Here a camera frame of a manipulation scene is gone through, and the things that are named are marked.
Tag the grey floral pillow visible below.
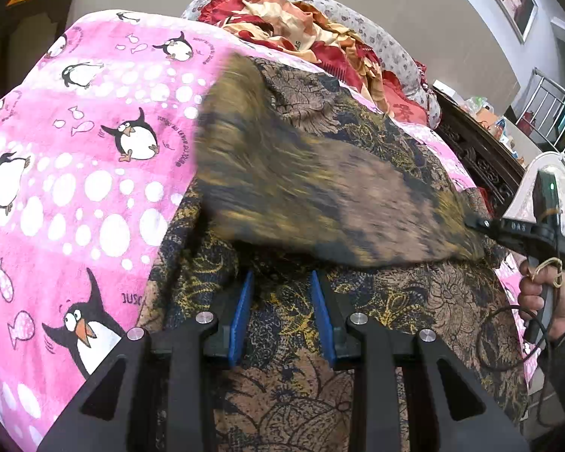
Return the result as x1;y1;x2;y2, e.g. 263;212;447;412
182;0;443;129

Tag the person right hand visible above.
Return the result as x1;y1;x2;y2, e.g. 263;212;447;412
517;258;565;342

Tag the white upholstered chair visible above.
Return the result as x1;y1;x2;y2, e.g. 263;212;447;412
498;151;565;293

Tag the dark wooden furniture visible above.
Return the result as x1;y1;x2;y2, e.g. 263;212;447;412
0;0;73;98

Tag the clutter on shelf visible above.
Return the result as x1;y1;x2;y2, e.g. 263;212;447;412
433;79;525;165

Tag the black cable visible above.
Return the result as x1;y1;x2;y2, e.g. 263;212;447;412
474;304;554;427

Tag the dark carved wooden headboard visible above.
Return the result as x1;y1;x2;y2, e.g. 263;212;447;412
435;91;525;216

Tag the red orange crumpled blanket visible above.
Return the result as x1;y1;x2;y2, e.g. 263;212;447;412
197;0;430;126

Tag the brown batik floral garment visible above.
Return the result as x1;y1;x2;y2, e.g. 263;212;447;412
139;54;528;451

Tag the pink penguin bed sheet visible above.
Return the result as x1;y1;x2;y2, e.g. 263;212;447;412
0;8;538;452

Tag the metal railing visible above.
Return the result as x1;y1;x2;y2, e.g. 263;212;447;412
521;67;565;155

